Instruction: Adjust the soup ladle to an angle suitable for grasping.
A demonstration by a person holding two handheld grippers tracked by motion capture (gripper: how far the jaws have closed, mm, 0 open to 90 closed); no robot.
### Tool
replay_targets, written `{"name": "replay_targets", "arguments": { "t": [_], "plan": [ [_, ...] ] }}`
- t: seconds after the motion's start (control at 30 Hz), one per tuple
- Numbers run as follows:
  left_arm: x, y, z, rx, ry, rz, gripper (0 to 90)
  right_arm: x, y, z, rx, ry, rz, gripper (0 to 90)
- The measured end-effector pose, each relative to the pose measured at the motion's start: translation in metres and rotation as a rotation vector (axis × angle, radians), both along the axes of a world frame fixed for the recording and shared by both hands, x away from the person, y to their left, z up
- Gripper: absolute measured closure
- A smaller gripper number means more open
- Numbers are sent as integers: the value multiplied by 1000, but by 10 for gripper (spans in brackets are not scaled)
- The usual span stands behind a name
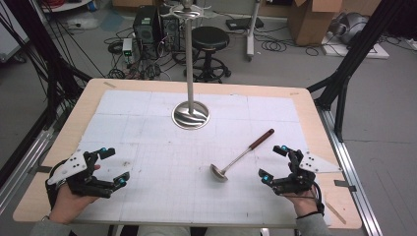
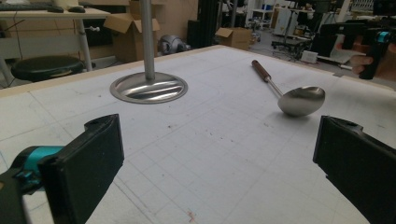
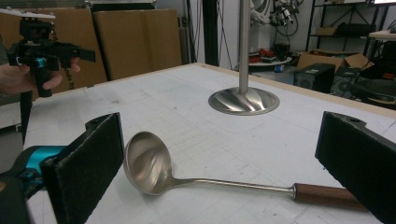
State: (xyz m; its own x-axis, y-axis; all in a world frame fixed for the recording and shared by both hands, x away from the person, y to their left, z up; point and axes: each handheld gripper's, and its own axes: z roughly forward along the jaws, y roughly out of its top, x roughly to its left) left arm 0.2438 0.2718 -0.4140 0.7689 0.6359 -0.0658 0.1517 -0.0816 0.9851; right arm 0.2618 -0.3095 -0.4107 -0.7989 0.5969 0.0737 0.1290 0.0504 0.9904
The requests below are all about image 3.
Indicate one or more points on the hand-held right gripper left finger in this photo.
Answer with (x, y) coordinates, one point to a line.
(87, 161)

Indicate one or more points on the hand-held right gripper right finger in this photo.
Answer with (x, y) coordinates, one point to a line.
(358, 161)

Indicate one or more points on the steel utensil stand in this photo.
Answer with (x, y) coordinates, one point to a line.
(244, 46)

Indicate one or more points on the large flat cardboard box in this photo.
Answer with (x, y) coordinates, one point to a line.
(137, 40)
(81, 31)

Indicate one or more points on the black round stool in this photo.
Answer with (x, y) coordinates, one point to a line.
(376, 90)

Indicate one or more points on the black computer tower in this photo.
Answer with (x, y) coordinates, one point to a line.
(345, 82)
(313, 79)

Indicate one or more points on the white gridded table mat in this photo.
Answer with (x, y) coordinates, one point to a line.
(186, 93)

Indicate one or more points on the open cardboard box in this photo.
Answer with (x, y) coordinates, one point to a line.
(314, 59)

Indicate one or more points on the light wooden desk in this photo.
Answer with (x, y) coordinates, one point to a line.
(383, 34)

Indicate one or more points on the round white side table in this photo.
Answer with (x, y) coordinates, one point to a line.
(274, 62)

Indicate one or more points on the black metal shelf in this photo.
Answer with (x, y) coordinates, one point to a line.
(311, 25)

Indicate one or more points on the black frame post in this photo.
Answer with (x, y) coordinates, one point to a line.
(210, 31)

